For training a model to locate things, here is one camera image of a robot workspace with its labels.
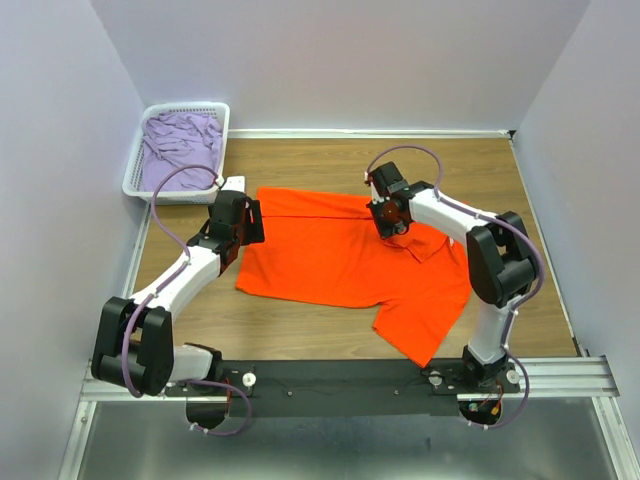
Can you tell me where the orange t-shirt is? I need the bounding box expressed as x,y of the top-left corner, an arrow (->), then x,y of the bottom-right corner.
236,187 -> 471,367

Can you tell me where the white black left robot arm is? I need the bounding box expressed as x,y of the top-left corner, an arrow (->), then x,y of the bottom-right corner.
91,190 -> 265,398

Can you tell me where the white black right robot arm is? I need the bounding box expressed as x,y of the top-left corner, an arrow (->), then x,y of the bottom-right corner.
364,162 -> 543,392

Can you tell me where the purple t-shirt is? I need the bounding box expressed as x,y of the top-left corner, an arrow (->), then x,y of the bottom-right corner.
139,112 -> 223,192

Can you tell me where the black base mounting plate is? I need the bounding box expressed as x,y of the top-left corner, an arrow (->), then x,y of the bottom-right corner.
164,358 -> 521,419

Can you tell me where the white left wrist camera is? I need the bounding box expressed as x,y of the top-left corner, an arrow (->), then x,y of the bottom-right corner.
218,175 -> 246,193

